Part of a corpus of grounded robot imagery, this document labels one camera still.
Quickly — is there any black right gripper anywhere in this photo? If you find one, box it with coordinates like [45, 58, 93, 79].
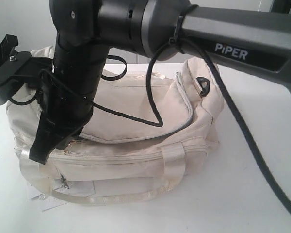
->
[29, 48, 107, 162]

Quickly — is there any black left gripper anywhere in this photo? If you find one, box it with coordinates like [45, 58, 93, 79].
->
[0, 34, 18, 66]

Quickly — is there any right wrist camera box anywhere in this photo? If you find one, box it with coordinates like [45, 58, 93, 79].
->
[0, 51, 52, 106]

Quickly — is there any cream fabric duffel bag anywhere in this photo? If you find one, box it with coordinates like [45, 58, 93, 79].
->
[6, 57, 224, 205]

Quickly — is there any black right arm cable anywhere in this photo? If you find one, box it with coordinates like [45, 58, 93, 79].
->
[8, 33, 291, 221]

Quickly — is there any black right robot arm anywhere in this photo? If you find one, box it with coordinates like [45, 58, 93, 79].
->
[29, 0, 291, 164]

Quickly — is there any white paper hang tag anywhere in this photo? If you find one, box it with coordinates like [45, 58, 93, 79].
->
[27, 187, 67, 212]

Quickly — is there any gold key ring zipper pull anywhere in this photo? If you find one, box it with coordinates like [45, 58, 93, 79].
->
[63, 140, 77, 155]

